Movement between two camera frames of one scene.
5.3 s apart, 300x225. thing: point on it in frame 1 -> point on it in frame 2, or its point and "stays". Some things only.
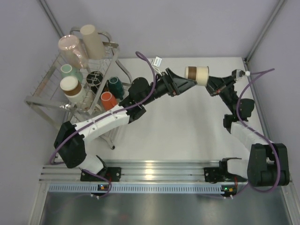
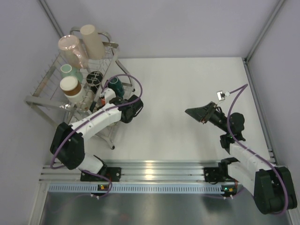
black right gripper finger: (214, 85) -> (199, 113)
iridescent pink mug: (73, 51) stays
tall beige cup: (94, 47) stays
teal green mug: (67, 70) stays
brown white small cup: (72, 89) stays
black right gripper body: (228, 94) -> (215, 116)
